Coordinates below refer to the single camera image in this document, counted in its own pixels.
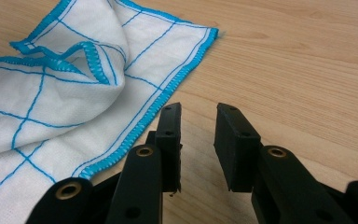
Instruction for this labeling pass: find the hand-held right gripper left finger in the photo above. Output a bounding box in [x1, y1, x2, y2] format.
[105, 102, 184, 224]

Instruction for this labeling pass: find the white cloth with blue trim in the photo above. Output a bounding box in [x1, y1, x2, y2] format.
[0, 0, 220, 224]

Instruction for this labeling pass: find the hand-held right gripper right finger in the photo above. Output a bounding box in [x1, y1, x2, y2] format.
[213, 102, 355, 224]

